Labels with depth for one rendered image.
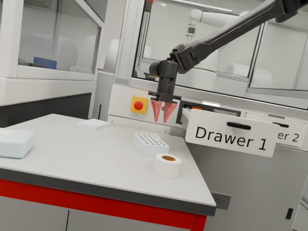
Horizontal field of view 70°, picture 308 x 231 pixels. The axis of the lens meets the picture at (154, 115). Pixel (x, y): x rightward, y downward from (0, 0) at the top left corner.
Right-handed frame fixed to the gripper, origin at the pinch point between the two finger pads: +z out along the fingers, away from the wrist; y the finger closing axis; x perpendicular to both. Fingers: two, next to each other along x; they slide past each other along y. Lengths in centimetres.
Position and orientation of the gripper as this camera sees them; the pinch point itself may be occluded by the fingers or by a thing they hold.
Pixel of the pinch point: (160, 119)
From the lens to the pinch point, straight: 76.7
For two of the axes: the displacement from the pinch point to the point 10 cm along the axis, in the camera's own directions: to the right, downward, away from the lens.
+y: -9.3, -1.1, -3.5
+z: -1.6, 9.8, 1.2
